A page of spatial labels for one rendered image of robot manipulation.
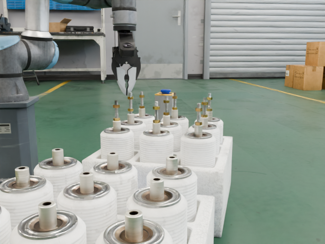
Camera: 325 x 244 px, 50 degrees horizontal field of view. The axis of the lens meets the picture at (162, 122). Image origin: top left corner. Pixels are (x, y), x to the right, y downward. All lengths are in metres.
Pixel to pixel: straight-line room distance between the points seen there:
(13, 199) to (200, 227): 0.31
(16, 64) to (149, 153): 0.64
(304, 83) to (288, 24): 2.26
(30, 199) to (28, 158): 0.78
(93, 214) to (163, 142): 0.43
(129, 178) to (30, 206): 0.18
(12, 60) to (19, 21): 5.09
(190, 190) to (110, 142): 0.40
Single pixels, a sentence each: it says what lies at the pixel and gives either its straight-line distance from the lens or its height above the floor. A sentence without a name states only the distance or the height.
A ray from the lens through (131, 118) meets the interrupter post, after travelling 1.11.
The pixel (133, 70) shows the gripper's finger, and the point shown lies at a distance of 1.10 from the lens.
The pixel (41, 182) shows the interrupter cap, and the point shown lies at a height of 0.25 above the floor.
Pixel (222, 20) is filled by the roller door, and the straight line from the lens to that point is 6.40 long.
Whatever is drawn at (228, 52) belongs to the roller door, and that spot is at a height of 0.47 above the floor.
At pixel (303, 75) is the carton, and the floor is 0.19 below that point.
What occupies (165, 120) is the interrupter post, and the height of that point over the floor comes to 0.27.
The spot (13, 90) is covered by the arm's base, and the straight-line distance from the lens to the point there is 1.36.
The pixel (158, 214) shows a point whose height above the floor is 0.25.
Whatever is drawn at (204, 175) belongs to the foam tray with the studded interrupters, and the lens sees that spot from 0.90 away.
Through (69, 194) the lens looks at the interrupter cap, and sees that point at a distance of 0.58.
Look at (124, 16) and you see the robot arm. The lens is 1.09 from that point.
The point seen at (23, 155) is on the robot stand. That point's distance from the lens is 1.37.
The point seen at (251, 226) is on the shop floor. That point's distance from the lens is 1.04.
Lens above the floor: 0.47
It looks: 11 degrees down
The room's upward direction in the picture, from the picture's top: straight up
